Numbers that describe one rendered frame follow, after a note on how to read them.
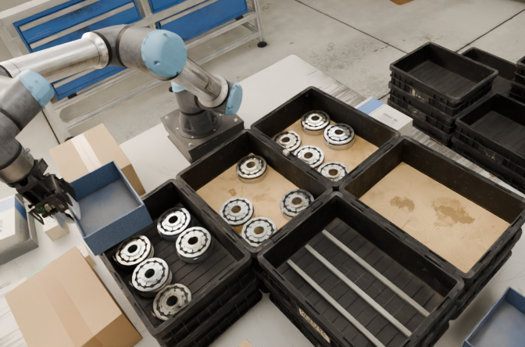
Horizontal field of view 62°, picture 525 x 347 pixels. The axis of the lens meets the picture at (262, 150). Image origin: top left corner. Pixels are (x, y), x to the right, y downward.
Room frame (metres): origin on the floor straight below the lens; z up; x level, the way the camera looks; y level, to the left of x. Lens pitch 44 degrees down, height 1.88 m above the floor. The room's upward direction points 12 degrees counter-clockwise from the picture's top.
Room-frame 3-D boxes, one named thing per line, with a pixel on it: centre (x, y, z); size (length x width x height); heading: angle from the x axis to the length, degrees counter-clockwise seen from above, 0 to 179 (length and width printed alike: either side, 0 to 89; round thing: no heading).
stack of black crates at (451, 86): (1.65, -0.91, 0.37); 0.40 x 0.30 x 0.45; 27
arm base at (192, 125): (1.35, 0.22, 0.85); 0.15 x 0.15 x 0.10
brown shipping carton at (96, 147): (1.22, 0.62, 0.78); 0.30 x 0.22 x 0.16; 27
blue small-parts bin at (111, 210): (0.74, 0.41, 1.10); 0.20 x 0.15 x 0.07; 28
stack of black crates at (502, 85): (1.83, -1.28, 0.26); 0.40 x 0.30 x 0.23; 27
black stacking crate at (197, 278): (0.71, 0.31, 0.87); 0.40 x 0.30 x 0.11; 32
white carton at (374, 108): (1.20, -0.45, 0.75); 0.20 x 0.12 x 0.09; 29
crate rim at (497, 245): (0.69, -0.41, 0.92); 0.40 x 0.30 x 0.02; 32
